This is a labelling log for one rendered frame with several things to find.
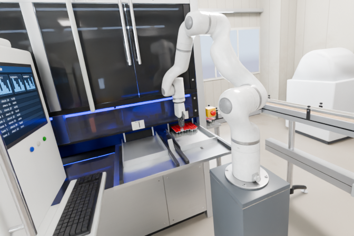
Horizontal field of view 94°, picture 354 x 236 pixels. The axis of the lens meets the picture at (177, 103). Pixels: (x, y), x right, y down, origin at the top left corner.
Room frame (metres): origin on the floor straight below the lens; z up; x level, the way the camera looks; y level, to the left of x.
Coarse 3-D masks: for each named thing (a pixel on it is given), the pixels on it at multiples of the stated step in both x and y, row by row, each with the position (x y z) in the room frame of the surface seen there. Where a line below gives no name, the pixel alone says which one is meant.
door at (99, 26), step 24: (48, 24) 1.00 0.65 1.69; (96, 24) 1.08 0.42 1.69; (120, 24) 1.12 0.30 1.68; (48, 48) 0.99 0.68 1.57; (72, 48) 1.03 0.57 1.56; (96, 48) 1.07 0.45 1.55; (120, 48) 1.11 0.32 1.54; (72, 72) 1.02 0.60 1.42; (96, 72) 1.06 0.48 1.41; (120, 72) 1.10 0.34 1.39; (72, 96) 1.01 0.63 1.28; (96, 96) 1.05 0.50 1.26; (120, 96) 1.09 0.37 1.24
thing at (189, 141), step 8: (200, 128) 1.23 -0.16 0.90; (184, 136) 1.14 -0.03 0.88; (192, 136) 1.12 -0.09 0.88; (200, 136) 1.10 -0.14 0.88; (208, 136) 1.09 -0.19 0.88; (216, 136) 1.01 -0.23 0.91; (176, 144) 1.00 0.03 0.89; (184, 144) 1.01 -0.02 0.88; (192, 144) 0.95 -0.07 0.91; (200, 144) 0.97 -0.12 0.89
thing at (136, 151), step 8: (152, 136) 1.20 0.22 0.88; (128, 144) 1.11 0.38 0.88; (136, 144) 1.09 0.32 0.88; (144, 144) 1.08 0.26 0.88; (152, 144) 1.06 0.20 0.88; (160, 144) 1.05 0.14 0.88; (128, 152) 0.99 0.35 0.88; (136, 152) 0.98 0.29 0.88; (144, 152) 0.96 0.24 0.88; (152, 152) 0.95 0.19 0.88; (160, 152) 0.89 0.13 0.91; (128, 160) 0.83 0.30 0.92; (136, 160) 0.84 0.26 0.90; (144, 160) 0.86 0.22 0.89
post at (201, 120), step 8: (192, 0) 1.26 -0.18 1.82; (192, 8) 1.26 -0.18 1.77; (200, 48) 1.27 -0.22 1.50; (200, 56) 1.27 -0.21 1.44; (200, 64) 1.27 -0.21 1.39; (200, 72) 1.27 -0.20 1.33; (200, 80) 1.27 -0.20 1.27; (200, 88) 1.26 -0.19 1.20; (200, 96) 1.26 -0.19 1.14; (200, 104) 1.26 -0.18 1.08; (200, 112) 1.26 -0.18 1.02; (200, 120) 1.26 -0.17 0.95; (208, 168) 1.27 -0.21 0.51; (208, 176) 1.27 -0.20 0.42; (208, 184) 1.27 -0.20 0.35; (208, 192) 1.26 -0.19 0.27; (208, 200) 1.26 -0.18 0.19; (208, 208) 1.26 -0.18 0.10; (208, 216) 1.26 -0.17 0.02
